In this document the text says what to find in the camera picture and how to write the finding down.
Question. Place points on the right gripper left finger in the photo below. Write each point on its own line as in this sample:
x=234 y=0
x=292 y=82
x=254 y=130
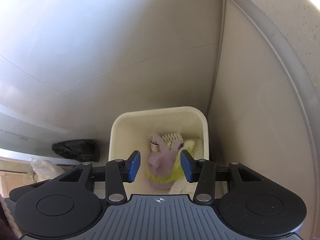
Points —
x=115 y=173

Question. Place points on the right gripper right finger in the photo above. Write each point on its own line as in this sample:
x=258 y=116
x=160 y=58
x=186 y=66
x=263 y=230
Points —
x=205 y=173

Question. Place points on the green cabbage leaf scrap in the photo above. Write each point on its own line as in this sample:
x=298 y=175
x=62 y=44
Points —
x=164 y=167

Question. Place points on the cream plastic trash bin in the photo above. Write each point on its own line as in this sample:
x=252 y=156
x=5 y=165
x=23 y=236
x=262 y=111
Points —
x=132 y=131

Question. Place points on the clear plastic bag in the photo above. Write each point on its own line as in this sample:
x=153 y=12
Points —
x=45 y=170

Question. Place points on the black plastic bag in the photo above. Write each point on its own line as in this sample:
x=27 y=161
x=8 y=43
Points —
x=82 y=150

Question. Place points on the white foam fruit net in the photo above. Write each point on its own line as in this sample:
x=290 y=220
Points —
x=169 y=139

